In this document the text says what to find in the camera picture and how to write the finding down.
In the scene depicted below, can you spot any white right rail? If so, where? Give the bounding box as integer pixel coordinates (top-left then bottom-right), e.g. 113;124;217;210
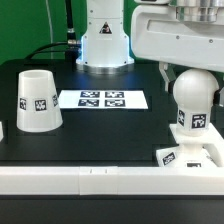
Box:
206;134;224;167

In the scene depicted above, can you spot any white front rail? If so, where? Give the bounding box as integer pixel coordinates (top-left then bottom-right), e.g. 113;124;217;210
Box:
0;166;224;195

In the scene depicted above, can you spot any white lamp bulb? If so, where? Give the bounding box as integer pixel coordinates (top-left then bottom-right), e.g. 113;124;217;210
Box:
173;69;219;137

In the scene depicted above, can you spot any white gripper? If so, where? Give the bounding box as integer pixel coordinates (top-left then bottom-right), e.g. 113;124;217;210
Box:
131;0;224;90

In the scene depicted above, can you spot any white lamp shade cone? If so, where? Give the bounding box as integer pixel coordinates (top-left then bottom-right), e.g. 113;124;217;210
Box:
17;70;63;133

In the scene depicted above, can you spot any black cable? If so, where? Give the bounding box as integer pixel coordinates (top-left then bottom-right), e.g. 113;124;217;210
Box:
24;0;82;60

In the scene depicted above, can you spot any white block left edge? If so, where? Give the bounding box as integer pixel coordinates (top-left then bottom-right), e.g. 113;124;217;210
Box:
0;121;4;142

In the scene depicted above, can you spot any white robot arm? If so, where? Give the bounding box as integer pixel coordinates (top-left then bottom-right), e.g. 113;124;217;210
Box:
77;0;224;83

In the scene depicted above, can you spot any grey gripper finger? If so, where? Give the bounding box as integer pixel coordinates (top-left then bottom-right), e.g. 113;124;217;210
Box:
213;87;224;107

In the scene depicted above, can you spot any thin white cable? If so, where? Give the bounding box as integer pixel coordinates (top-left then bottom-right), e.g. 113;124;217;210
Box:
45;0;55;60

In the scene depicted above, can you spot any white rail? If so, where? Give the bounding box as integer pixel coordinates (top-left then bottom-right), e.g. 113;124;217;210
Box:
0;166;224;195
206;134;224;167

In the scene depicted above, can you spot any white marker sheet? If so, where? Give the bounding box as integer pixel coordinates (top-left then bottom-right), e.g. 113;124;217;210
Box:
59;90;148;110

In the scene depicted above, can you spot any white lamp base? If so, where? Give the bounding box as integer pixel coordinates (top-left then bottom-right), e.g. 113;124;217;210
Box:
156;123;222;168

